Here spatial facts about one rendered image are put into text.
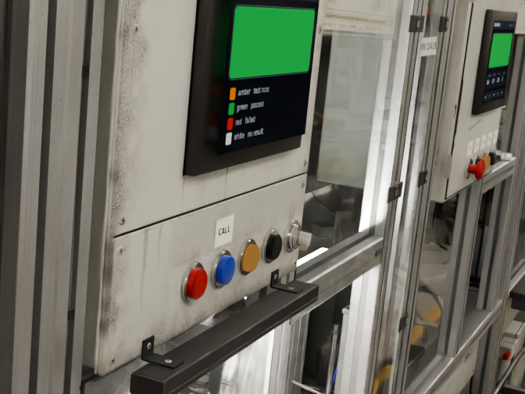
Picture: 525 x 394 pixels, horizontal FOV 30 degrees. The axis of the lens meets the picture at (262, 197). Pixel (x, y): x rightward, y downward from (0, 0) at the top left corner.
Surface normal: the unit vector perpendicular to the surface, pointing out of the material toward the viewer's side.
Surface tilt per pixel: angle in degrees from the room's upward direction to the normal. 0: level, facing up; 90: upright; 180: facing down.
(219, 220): 90
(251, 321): 0
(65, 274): 90
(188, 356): 0
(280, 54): 90
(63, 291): 90
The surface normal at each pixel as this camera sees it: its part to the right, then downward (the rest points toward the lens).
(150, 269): 0.90, 0.18
